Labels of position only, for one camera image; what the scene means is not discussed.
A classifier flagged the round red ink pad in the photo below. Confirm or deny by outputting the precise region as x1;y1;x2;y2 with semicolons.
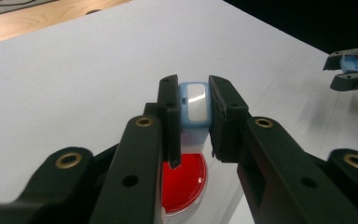
160;151;209;224

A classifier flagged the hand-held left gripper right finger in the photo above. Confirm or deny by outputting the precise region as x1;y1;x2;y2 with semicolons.
208;75;251;164

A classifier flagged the dark cable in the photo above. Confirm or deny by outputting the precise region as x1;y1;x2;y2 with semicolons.
0;0;46;11

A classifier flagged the blue stamp cap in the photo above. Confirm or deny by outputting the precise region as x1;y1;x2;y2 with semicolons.
339;53;358;75

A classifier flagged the blue and white stamp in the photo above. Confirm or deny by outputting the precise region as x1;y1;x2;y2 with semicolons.
178;81;213;155

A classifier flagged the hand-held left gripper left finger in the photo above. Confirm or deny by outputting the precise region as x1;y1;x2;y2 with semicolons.
143;74;183;171

